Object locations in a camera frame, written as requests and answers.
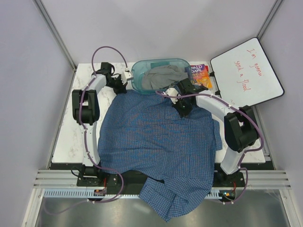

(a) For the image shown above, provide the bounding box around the blue checkered long sleeve shirt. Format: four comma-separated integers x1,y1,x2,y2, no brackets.
98,90,222,221

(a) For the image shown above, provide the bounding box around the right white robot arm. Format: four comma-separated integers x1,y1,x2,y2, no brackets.
165,79,260,186

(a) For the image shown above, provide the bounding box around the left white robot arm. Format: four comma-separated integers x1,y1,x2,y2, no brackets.
71,62,133,167

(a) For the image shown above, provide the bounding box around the teal plastic bin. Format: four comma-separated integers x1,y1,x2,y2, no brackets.
132,58,190,94

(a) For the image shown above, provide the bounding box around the Roald Dahl book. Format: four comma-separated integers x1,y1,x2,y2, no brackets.
185,64,213,89

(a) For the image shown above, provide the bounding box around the grey shirt in bin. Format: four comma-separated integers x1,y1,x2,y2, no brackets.
141,65,188,90

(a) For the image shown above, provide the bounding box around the small whiteboard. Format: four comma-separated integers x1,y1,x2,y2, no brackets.
215,82,234,104

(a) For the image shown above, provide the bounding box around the whiteboard with red writing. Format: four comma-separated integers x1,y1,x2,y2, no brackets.
210,37,285,106

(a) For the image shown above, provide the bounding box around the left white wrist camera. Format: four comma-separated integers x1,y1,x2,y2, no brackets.
121,71,133,84

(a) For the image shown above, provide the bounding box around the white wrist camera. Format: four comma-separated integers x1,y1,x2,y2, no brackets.
121,71,133,84
164,87,181,104

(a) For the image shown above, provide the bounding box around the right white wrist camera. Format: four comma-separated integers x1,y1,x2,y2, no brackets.
164,87,181,104

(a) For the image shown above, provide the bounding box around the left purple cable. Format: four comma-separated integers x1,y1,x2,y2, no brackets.
44,45,128,214

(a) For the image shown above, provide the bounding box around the purple cable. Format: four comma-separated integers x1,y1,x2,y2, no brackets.
155,90,265,205
44,45,128,214

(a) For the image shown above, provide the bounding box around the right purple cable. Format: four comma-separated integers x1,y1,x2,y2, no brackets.
155,90,265,205

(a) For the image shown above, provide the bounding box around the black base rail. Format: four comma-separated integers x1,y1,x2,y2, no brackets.
71,162,245,197

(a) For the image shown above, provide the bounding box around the white slotted cable duct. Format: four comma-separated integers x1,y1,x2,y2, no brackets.
44,187,235,200

